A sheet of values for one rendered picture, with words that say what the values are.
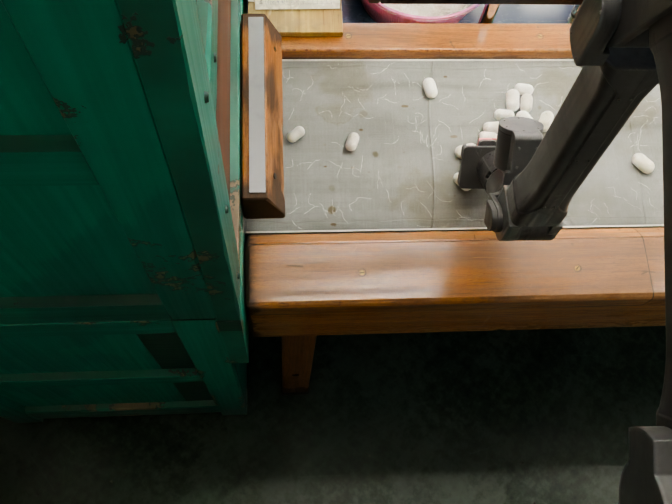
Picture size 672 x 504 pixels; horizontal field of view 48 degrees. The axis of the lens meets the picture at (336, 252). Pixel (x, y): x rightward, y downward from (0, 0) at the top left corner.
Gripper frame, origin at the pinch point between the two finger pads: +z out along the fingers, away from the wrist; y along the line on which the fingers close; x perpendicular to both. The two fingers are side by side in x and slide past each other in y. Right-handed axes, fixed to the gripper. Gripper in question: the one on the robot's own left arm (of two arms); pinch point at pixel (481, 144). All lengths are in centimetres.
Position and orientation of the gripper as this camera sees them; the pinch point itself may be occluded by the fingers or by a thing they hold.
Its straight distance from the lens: 120.6
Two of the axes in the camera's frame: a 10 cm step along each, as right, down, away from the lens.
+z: -0.7, -5.0, 8.6
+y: -10.0, 0.0, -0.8
